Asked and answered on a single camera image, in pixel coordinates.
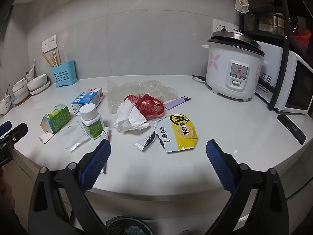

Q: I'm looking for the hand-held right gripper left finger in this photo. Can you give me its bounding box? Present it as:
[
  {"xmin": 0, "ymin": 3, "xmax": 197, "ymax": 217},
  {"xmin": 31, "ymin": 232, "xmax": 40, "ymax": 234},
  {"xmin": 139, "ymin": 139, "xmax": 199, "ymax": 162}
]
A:
[{"xmin": 28, "ymin": 139, "xmax": 112, "ymax": 235}]

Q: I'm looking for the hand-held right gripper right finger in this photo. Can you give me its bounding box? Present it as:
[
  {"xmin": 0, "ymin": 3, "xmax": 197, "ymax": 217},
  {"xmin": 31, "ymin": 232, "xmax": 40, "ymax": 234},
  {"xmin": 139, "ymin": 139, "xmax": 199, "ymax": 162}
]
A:
[{"xmin": 206, "ymin": 139, "xmax": 290, "ymax": 235}]

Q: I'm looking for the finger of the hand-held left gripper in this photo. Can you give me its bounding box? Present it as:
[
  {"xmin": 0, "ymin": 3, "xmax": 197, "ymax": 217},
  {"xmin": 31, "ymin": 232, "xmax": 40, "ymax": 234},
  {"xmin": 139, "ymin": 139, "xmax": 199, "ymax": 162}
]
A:
[
  {"xmin": 0, "ymin": 123, "xmax": 28, "ymax": 152},
  {"xmin": 0, "ymin": 121, "xmax": 12, "ymax": 136}
]

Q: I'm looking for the white ointment tube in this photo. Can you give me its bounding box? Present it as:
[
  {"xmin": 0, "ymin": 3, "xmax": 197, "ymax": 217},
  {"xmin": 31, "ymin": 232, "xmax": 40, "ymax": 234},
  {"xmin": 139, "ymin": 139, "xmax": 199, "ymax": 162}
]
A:
[{"xmin": 99, "ymin": 127, "xmax": 112, "ymax": 175}]

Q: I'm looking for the clear plastic bag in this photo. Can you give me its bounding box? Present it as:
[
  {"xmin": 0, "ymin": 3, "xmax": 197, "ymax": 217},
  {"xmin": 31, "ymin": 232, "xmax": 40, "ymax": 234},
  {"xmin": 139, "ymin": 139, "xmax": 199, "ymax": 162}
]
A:
[{"xmin": 60, "ymin": 121, "xmax": 91, "ymax": 154}]

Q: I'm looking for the green carton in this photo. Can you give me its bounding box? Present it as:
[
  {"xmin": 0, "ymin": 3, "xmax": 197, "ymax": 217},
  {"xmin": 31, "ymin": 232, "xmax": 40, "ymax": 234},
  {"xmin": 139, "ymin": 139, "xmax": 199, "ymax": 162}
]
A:
[{"xmin": 38, "ymin": 103, "xmax": 72, "ymax": 144}]

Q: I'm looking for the white pill bottle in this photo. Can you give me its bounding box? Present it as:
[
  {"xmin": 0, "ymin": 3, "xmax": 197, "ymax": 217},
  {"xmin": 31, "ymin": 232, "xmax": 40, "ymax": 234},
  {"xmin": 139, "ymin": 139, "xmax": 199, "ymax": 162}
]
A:
[{"xmin": 80, "ymin": 103, "xmax": 105, "ymax": 140}]

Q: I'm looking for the yellow snack packet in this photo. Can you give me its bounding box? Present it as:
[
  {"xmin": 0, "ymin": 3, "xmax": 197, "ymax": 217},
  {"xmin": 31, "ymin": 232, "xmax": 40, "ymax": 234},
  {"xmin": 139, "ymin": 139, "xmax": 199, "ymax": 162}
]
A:
[{"xmin": 153, "ymin": 114, "xmax": 198, "ymax": 153}]

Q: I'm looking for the black and white sachet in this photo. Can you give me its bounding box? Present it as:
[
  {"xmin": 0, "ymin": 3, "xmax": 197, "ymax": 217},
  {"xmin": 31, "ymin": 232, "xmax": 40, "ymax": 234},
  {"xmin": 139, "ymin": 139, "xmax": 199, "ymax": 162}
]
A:
[{"xmin": 135, "ymin": 131, "xmax": 157, "ymax": 151}]

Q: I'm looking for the white tissue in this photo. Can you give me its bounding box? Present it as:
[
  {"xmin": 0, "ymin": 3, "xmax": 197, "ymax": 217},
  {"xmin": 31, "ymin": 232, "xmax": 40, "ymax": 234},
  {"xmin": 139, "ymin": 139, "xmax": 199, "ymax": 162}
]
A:
[{"xmin": 113, "ymin": 98, "xmax": 149, "ymax": 133}]

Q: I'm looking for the dark mesh trash basket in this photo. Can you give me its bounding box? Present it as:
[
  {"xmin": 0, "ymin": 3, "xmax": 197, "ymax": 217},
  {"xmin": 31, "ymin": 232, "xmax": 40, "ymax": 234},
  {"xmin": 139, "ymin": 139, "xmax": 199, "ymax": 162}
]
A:
[{"xmin": 106, "ymin": 216, "xmax": 155, "ymax": 235}]

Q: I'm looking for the blue and white carton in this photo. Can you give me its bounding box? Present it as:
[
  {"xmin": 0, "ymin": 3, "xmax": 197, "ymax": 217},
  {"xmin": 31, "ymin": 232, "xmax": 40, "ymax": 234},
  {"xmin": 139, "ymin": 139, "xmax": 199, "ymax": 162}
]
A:
[{"xmin": 71, "ymin": 87, "xmax": 104, "ymax": 116}]

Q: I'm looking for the purple wrapper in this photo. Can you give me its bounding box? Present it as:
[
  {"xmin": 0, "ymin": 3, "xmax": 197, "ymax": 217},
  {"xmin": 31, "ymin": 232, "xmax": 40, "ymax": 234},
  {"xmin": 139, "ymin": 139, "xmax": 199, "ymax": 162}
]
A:
[{"xmin": 164, "ymin": 96, "xmax": 191, "ymax": 110}]

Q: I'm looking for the red mesh net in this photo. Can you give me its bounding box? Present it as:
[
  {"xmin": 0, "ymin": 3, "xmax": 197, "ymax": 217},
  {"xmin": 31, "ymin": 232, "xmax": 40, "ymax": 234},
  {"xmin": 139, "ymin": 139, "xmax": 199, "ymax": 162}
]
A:
[{"xmin": 125, "ymin": 94, "xmax": 165, "ymax": 118}]

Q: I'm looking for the clear bubble wrap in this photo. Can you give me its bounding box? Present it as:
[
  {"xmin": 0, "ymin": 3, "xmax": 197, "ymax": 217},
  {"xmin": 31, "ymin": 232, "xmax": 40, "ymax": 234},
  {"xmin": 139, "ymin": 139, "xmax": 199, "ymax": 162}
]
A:
[{"xmin": 107, "ymin": 80, "xmax": 178, "ymax": 115}]

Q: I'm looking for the white bowl with green print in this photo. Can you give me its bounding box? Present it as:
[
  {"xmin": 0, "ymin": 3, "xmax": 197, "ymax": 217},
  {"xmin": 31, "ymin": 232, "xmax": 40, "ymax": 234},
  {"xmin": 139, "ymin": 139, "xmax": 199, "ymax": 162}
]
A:
[{"xmin": 0, "ymin": 97, "xmax": 13, "ymax": 115}]

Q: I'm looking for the shallow white plate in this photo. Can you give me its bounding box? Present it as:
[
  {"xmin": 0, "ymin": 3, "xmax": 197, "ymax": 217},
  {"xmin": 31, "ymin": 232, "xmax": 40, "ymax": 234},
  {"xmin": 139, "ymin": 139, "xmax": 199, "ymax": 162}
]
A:
[{"xmin": 11, "ymin": 95, "xmax": 33, "ymax": 106}]

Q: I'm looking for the small white bowl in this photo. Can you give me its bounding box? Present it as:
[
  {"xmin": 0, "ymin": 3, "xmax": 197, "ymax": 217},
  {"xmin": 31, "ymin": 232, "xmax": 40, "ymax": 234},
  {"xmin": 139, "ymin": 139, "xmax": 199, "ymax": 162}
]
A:
[
  {"xmin": 12, "ymin": 88, "xmax": 31, "ymax": 100},
  {"xmin": 12, "ymin": 78, "xmax": 30, "ymax": 92}
]

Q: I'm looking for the white ribbed plate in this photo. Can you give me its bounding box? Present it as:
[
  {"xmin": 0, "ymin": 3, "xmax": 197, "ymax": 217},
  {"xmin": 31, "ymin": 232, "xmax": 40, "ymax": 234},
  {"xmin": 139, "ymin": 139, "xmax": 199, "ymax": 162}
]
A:
[{"xmin": 29, "ymin": 81, "xmax": 51, "ymax": 95}]

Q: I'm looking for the large white bowl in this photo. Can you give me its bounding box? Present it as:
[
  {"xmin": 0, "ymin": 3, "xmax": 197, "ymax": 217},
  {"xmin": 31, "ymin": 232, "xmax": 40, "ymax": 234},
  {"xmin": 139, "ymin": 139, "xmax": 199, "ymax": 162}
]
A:
[{"xmin": 26, "ymin": 73, "xmax": 48, "ymax": 91}]

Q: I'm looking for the white ceramic spoon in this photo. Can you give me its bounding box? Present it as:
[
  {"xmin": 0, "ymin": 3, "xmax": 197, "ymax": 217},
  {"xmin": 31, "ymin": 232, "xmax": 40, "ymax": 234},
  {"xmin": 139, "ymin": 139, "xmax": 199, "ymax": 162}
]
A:
[{"xmin": 25, "ymin": 59, "xmax": 36, "ymax": 82}]

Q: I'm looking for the beige counter cabinet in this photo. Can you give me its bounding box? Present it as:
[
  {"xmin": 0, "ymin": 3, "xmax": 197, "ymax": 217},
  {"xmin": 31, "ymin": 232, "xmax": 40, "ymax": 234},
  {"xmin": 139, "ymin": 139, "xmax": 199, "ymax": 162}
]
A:
[{"xmin": 0, "ymin": 149, "xmax": 313, "ymax": 235}]

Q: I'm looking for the blue plastic chopstick holder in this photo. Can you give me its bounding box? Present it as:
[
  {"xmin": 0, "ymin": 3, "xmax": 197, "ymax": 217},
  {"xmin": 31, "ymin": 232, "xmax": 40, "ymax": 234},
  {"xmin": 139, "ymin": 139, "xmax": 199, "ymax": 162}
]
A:
[{"xmin": 51, "ymin": 60, "xmax": 79, "ymax": 88}]

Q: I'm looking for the black remote control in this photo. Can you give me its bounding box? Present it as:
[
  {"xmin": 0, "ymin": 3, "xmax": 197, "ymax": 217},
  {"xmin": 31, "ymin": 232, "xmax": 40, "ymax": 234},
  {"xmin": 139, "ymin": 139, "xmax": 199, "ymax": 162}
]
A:
[{"xmin": 277, "ymin": 114, "xmax": 307, "ymax": 145}]

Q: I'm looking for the bundle of wooden chopsticks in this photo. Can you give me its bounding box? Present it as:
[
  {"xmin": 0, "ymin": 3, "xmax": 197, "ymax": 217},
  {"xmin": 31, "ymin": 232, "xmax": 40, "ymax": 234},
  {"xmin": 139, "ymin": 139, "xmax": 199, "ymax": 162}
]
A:
[{"xmin": 42, "ymin": 49, "xmax": 61, "ymax": 67}]

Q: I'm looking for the white flowered rice cooker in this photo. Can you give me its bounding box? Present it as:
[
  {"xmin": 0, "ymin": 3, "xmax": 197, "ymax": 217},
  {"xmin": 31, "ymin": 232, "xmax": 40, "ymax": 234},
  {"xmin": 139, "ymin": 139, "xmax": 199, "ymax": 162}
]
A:
[{"xmin": 202, "ymin": 29, "xmax": 267, "ymax": 102}]

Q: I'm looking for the white microwave oven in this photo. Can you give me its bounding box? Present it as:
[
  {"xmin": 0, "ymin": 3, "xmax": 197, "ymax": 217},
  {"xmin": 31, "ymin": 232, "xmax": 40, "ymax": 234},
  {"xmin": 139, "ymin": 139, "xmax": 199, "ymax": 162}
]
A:
[{"xmin": 254, "ymin": 40, "xmax": 313, "ymax": 114}]

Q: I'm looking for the steel pot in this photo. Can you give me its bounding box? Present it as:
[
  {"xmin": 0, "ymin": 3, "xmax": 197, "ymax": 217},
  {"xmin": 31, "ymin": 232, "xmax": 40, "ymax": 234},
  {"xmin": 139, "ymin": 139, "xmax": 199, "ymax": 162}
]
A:
[{"xmin": 257, "ymin": 13, "xmax": 285, "ymax": 35}]

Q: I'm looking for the red plastic basin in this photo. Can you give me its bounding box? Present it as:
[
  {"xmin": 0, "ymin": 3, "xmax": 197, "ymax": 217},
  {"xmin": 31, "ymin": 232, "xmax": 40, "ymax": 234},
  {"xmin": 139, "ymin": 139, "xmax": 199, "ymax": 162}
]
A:
[{"xmin": 292, "ymin": 27, "xmax": 311, "ymax": 49}]

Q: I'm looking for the black metal rack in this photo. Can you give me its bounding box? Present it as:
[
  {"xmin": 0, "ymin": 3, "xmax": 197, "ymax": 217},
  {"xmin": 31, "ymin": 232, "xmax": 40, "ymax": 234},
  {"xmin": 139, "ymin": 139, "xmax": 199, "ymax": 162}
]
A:
[{"xmin": 240, "ymin": 0, "xmax": 313, "ymax": 112}]

